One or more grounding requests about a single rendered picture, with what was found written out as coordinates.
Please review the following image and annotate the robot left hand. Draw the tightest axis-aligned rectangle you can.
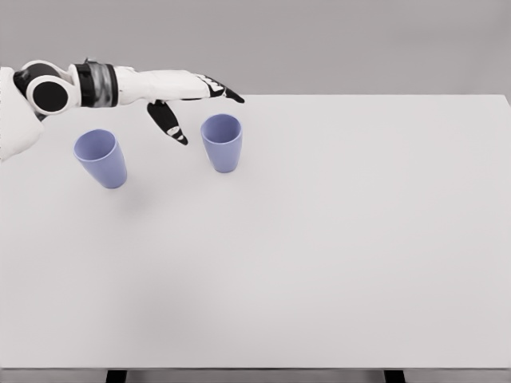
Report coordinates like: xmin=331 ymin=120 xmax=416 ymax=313
xmin=144 ymin=69 xmax=246 ymax=147

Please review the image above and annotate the lavender blue plastic cup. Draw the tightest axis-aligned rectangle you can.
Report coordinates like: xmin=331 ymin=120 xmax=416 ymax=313
xmin=73 ymin=128 xmax=129 ymax=191
xmin=200 ymin=113 xmax=244 ymax=174

